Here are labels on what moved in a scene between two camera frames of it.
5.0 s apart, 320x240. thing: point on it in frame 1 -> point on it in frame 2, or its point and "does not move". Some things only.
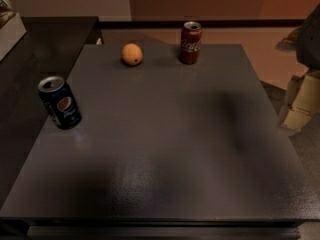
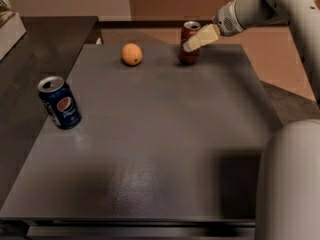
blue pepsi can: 59,101 does not move
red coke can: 191,42 does not move
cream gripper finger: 304,100 -> 206,35
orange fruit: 131,54 does not move
